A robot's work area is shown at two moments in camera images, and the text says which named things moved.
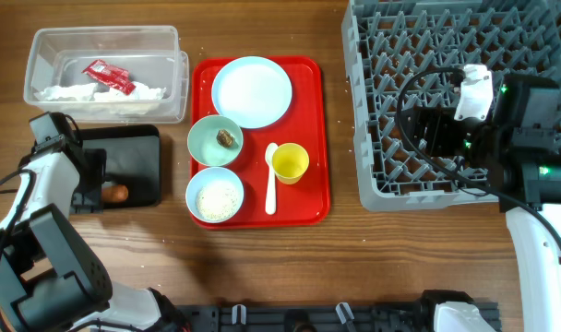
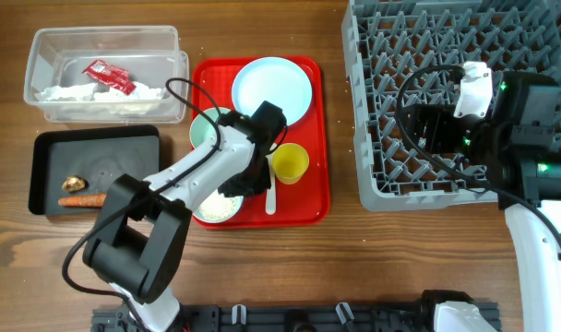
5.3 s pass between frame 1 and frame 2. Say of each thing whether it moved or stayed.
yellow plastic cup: stayed
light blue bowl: moved
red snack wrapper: stayed
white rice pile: stayed
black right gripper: stayed
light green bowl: moved
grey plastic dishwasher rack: stayed
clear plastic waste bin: stayed
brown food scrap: moved
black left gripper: moved
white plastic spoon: stayed
